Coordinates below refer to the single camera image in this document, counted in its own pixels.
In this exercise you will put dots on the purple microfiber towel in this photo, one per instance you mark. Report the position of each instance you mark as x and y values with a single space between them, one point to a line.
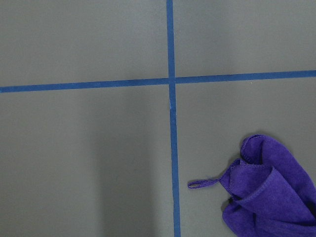
271 195

